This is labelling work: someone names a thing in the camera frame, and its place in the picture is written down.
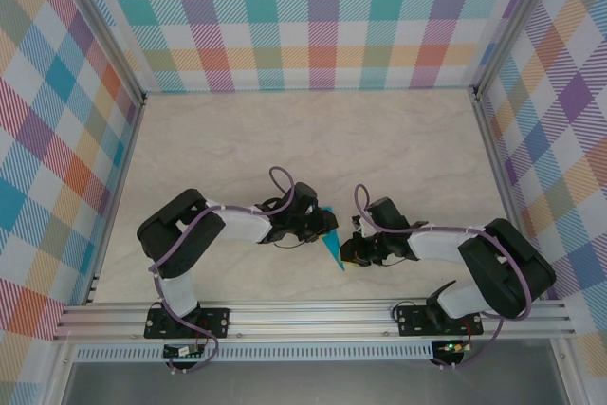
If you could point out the blue paper sheet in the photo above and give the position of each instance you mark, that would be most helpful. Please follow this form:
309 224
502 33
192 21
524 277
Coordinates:
336 246

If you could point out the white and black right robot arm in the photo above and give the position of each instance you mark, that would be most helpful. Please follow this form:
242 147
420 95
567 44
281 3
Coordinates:
436 246

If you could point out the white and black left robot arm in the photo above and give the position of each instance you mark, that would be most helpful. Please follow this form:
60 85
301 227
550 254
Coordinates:
242 229

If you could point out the grey metal sheet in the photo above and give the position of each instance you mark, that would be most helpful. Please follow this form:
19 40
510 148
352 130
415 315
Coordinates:
308 386

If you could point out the circuit board with green LED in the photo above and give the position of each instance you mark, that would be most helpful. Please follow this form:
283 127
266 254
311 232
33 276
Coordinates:
453 347

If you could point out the small black circuit board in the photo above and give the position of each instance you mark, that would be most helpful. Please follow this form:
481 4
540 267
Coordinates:
182 352

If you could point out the long aluminium base rail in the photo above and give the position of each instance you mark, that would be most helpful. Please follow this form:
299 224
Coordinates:
308 319

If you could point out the aluminium side rail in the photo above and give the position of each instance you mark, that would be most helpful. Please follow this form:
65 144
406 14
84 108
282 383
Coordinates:
119 187
496 163

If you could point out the aluminium frame post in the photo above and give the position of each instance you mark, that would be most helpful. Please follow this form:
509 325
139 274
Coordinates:
59 381
513 21
569 376
109 25

